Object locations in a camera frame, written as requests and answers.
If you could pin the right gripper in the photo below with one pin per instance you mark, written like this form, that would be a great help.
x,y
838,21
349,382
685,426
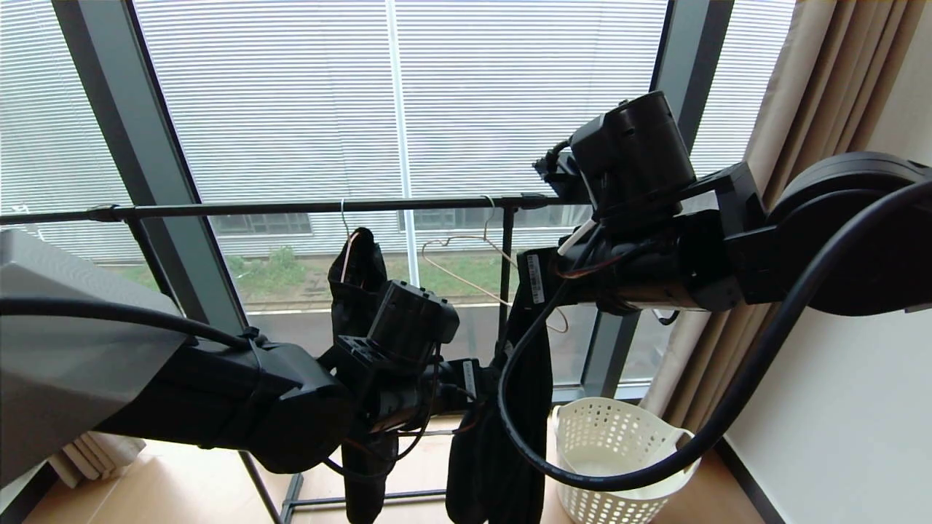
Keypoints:
x,y
655,269

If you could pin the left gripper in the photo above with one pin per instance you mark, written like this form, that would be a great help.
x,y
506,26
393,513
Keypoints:
x,y
459,382

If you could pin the black garment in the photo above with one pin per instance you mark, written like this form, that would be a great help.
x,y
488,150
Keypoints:
x,y
524,422

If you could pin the pink clothes hanger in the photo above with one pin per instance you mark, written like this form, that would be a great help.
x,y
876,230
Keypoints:
x,y
348,251
466,285

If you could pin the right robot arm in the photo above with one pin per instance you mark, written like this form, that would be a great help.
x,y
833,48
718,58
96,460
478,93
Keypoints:
x,y
859,240

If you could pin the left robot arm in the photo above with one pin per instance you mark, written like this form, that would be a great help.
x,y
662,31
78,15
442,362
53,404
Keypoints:
x,y
87,364

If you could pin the white laundry basket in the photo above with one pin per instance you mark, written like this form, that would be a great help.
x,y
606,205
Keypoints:
x,y
619,429

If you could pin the black clothes rack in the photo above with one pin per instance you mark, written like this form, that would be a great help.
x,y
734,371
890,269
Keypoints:
x,y
291,208

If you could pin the beige curtain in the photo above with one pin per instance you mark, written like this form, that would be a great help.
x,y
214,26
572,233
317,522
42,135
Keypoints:
x,y
815,87
95,455

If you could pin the window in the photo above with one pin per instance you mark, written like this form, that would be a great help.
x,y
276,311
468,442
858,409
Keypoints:
x,y
291,109

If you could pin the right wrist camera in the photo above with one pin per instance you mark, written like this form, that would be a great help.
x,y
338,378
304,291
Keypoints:
x,y
557,175

